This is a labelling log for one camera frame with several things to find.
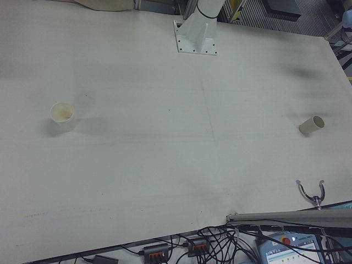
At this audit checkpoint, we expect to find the white paper cup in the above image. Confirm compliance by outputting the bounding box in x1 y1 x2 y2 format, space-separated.
49 102 76 132

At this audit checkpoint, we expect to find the beige paper cup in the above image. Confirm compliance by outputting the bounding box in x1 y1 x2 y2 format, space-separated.
299 115 325 136

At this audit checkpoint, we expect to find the black orange power hub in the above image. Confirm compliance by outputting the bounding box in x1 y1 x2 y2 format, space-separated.
142 243 170 261
186 238 210 257

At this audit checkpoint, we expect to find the black adapter box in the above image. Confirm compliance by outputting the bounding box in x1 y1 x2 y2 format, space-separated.
93 255 119 264

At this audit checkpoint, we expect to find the metal spring clamp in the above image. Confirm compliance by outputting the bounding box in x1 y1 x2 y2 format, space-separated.
295 179 326 212

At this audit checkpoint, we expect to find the black equipment box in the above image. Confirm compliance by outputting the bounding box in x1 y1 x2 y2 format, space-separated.
268 0 301 20

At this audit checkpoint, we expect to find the robot teach pendant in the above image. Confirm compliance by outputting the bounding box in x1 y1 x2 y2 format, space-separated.
254 232 352 264

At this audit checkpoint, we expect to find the teal plastic cover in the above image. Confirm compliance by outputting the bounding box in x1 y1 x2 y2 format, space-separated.
320 202 352 212

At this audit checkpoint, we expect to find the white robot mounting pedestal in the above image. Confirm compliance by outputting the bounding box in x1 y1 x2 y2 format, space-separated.
173 0 225 57

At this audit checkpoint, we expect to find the aluminium frame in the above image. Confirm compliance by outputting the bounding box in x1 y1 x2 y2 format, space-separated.
134 0 199 20

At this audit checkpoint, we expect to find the yellow black striped bracket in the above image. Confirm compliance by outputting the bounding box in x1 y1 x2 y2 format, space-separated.
230 0 244 23

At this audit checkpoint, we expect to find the grey aluminium rail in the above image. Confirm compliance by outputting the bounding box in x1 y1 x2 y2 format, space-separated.
225 209 352 229

